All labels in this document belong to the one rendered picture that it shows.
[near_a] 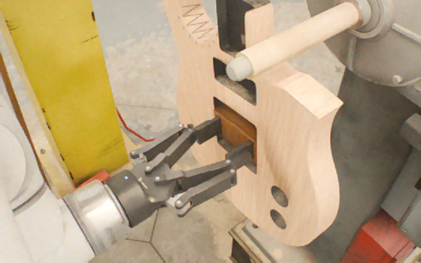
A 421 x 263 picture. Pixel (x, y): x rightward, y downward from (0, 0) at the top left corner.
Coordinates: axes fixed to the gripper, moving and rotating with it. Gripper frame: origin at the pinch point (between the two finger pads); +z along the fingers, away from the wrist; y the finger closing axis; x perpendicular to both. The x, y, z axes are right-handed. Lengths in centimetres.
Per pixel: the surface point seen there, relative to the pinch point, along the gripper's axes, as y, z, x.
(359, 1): 9.4, 14.9, 20.5
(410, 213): 23.9, 16.6, -10.9
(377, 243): 14, 32, -46
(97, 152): -94, -1, -72
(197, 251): -45, 12, -100
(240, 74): 9.3, -5.2, 18.4
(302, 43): 9.8, 3.8, 18.8
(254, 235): -23, 23, -74
